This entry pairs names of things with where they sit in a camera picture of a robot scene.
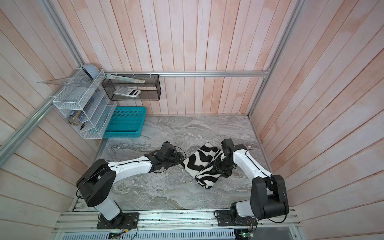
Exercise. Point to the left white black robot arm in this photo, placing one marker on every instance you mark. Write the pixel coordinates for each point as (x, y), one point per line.
(95, 184)

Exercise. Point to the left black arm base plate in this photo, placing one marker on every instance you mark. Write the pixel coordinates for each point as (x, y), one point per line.
(121, 221)

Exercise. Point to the green circuit board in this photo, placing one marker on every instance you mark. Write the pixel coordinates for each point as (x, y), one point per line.
(243, 234)

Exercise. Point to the white wire mesh shelf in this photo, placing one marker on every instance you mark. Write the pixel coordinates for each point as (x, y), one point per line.
(93, 101)

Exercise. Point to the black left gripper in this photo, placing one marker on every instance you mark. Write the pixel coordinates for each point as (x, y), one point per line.
(178, 159)

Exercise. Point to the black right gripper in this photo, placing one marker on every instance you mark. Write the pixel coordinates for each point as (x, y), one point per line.
(225, 173)

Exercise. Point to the zebra and grey plush pillowcase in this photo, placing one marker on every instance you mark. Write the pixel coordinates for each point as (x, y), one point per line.
(201, 165)

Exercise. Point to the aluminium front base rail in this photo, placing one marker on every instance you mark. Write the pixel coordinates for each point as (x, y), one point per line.
(73, 222)

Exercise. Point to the aluminium frame rail left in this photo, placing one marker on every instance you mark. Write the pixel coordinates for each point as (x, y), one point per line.
(28, 126)

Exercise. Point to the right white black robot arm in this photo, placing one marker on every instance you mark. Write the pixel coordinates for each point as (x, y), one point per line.
(268, 197)

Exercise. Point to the white calculator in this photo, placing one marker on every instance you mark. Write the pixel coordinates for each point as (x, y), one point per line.
(127, 92)

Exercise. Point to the black wire mesh basket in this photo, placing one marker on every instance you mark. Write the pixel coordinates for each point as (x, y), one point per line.
(150, 90)

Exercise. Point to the teal plastic perforated basket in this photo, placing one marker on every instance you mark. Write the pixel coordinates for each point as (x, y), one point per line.
(126, 122)

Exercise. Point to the metallic cylinder roll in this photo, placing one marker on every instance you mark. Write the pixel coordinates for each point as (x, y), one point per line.
(75, 117)

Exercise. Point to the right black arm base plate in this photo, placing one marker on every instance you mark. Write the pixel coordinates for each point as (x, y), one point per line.
(231, 218)

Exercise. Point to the aluminium frame rail back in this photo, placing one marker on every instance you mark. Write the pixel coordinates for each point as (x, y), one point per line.
(195, 74)

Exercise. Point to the clear plastic triangle ruler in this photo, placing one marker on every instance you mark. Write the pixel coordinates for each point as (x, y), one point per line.
(77, 81)

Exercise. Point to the aluminium frame rail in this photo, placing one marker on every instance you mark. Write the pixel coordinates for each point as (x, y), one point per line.
(195, 74)
(28, 126)

